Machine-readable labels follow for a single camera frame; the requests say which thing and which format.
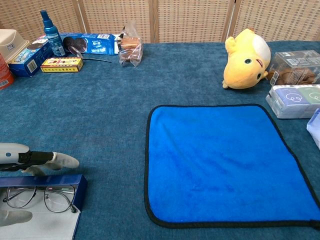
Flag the teal table cover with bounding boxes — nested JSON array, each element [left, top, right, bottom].
[[0, 41, 320, 240]]

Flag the clear bag of bread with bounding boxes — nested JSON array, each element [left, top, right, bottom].
[[117, 19, 144, 68]]

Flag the blue glasses case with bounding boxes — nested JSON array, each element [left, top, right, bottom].
[[0, 174, 88, 240]]

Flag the clear box brown figurines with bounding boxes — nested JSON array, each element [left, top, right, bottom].
[[266, 49, 320, 86]]

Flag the blue microfiber cloth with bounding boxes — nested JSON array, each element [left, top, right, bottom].
[[144, 103, 320, 229]]

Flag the beige lunch box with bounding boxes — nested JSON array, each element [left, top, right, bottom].
[[0, 29, 30, 63]]

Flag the yellow plush chick toy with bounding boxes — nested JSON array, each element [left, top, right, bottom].
[[222, 27, 272, 90]]

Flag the blue spray bottle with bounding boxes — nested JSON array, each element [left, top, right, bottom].
[[39, 9, 66, 58]]

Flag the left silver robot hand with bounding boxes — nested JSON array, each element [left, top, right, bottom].
[[0, 142, 80, 227]]

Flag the thin wire-frame eyeglasses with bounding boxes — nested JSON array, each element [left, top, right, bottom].
[[2, 184, 78, 214]]

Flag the pastel pocket tissue multipack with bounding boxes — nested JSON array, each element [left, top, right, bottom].
[[265, 84, 320, 120]]

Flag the long blue cookie box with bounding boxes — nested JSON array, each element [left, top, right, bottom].
[[59, 33, 121, 56]]

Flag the small yellow box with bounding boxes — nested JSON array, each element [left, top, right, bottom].
[[39, 56, 84, 74]]

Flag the white wet wipes pack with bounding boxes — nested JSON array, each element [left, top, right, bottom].
[[306, 108, 320, 151]]

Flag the short blue cookie box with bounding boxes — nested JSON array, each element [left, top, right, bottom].
[[7, 34, 55, 78]]

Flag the woven folding screen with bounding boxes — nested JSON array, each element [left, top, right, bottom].
[[0, 0, 320, 44]]

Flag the red cylindrical canister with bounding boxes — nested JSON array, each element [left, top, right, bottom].
[[0, 53, 15, 91]]

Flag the metal spoon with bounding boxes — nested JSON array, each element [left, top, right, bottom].
[[66, 46, 113, 64]]

